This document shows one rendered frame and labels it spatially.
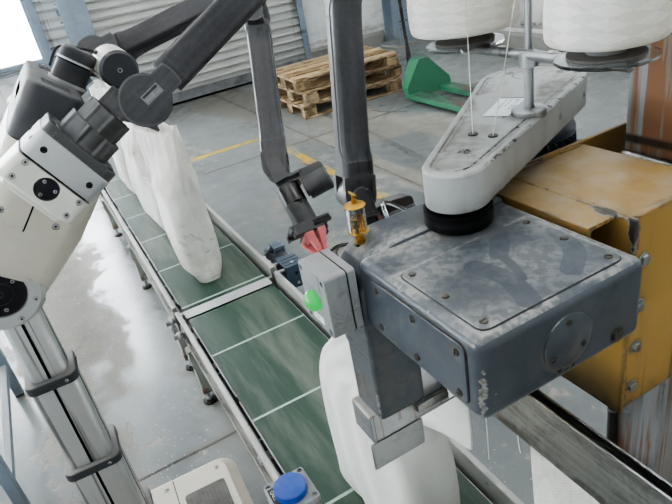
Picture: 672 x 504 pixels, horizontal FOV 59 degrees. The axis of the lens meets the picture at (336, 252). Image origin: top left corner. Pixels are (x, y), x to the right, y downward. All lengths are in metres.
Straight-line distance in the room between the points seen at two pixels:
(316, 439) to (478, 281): 1.26
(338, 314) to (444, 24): 0.44
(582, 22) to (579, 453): 0.51
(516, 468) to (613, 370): 1.34
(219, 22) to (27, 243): 0.52
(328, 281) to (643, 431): 0.77
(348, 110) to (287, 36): 7.85
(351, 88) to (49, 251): 0.62
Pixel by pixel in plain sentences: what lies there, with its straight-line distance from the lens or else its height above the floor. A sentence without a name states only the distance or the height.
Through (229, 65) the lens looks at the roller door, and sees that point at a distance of 8.56.
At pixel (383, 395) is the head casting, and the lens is 0.87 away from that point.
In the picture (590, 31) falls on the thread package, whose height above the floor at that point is 1.55.
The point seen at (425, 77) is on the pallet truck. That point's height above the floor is 0.20.
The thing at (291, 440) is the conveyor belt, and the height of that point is 0.38.
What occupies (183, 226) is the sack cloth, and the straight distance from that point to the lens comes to 2.69.
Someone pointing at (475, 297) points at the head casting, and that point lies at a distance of 0.64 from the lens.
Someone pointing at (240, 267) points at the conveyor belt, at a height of 0.38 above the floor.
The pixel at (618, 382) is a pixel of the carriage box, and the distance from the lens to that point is 0.94.
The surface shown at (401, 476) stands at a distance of 1.32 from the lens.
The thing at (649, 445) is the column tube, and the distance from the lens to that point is 1.31.
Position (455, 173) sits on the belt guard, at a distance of 0.74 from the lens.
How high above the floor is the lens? 1.70
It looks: 28 degrees down
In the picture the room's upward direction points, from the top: 11 degrees counter-clockwise
